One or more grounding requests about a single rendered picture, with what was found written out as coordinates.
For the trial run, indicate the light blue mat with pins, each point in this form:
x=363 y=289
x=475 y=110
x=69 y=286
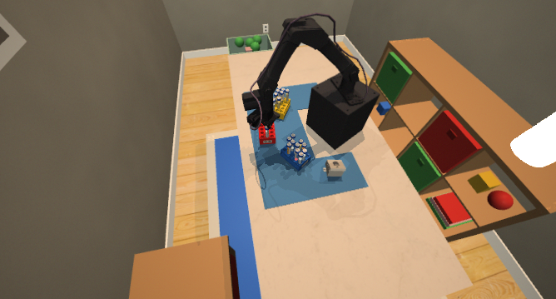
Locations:
x=281 y=183

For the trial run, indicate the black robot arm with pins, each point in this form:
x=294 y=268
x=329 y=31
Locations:
x=309 y=32

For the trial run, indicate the blue tube rack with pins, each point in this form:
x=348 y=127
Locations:
x=291 y=158

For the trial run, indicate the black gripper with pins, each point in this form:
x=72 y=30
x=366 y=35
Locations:
x=269 y=123

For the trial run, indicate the red rack with round wells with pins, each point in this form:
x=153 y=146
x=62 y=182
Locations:
x=262 y=135

